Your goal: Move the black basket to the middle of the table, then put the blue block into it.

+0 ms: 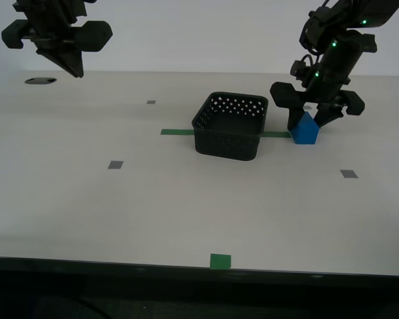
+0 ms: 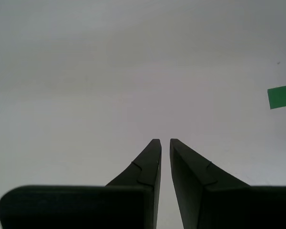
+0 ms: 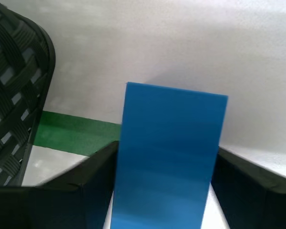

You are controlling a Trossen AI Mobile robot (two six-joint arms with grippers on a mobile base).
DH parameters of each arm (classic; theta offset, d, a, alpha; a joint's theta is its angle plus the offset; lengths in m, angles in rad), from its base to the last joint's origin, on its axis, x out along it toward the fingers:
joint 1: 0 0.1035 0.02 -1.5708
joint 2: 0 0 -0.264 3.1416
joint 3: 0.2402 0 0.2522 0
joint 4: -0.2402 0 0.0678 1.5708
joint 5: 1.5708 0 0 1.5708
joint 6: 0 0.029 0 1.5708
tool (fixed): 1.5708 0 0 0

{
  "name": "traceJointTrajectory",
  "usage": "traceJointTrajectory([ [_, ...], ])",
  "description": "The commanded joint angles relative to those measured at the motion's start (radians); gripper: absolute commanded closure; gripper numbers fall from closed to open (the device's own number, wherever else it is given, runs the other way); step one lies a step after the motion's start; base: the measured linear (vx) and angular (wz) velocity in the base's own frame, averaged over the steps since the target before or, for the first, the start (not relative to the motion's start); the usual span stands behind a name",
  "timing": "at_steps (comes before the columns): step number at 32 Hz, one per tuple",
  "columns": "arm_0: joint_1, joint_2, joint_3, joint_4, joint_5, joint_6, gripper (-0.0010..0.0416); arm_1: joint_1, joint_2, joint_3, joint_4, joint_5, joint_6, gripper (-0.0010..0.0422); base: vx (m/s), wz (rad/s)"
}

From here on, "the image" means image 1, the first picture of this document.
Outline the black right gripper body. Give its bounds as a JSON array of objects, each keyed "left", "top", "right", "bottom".
[{"left": 269, "top": 78, "right": 366, "bottom": 117}]

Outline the black table cable grommet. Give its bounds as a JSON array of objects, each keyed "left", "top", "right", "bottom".
[{"left": 25, "top": 77, "right": 58, "bottom": 85}]

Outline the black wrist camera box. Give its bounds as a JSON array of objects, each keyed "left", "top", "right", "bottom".
[{"left": 289, "top": 59, "right": 317, "bottom": 82}]

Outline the black perforated plastic basket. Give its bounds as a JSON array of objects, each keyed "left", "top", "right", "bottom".
[{"left": 191, "top": 92, "right": 269, "bottom": 162}]

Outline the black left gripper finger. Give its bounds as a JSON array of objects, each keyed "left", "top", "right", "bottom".
[
  {"left": 62, "top": 49, "right": 85, "bottom": 79},
  {"left": 35, "top": 49, "right": 78, "bottom": 79}
]

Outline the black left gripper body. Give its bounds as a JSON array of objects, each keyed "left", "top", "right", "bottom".
[{"left": 1, "top": 8, "right": 113, "bottom": 56}]

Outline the green tape square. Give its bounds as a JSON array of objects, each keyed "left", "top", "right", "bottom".
[{"left": 209, "top": 253, "right": 232, "bottom": 269}]

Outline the blue house-shaped block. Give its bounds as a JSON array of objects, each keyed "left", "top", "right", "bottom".
[{"left": 291, "top": 112, "right": 322, "bottom": 146}]

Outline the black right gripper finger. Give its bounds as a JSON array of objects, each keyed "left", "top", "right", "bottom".
[
  {"left": 313, "top": 103, "right": 346, "bottom": 129},
  {"left": 287, "top": 104, "right": 306, "bottom": 132}
]

